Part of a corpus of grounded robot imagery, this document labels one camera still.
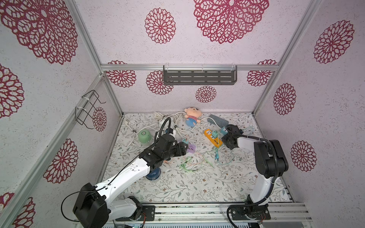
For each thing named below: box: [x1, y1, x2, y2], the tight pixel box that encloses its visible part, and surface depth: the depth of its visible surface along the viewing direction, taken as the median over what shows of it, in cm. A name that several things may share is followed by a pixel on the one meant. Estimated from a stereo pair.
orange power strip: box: [204, 128, 223, 148], surface depth 102 cm
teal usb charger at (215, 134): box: [211, 130, 219, 139], surface depth 102 cm
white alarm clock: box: [158, 116, 172, 129], surface depth 62 cm
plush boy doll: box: [184, 106, 202, 128], surface depth 113 cm
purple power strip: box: [187, 143, 197, 154], surface depth 98 cm
